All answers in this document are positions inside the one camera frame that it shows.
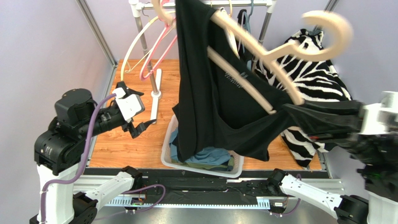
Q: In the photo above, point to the white plastic basket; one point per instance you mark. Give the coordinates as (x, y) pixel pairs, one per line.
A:
(167, 161)

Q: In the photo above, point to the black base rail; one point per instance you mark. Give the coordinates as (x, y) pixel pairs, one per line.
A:
(186, 188)

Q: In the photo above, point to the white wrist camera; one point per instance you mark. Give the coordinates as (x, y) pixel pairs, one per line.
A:
(129, 106)
(382, 117)

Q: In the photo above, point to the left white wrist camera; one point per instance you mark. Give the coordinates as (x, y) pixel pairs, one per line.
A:
(129, 106)

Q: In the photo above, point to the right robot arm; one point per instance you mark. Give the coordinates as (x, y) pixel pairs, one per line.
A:
(380, 182)

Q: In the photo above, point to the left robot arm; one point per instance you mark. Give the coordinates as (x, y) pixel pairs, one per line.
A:
(61, 154)

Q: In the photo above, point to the blue tank top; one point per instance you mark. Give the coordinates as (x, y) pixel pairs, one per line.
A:
(208, 156)

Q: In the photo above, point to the zebra print blanket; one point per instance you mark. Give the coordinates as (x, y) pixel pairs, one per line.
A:
(317, 81)

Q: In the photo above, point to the green tank top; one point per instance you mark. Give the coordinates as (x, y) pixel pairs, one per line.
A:
(226, 166)

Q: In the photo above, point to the pink plastic hanger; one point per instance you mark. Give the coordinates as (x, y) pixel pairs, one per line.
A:
(169, 25)

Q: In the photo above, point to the black tank top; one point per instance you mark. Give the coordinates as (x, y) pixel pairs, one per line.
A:
(213, 109)

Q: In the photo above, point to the zebra striped tank top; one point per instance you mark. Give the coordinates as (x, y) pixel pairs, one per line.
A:
(230, 35)

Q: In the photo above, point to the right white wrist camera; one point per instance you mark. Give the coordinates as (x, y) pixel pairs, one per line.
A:
(382, 117)

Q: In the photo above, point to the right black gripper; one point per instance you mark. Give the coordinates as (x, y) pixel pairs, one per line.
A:
(354, 117)

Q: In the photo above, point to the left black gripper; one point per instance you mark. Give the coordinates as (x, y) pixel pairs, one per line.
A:
(138, 129)

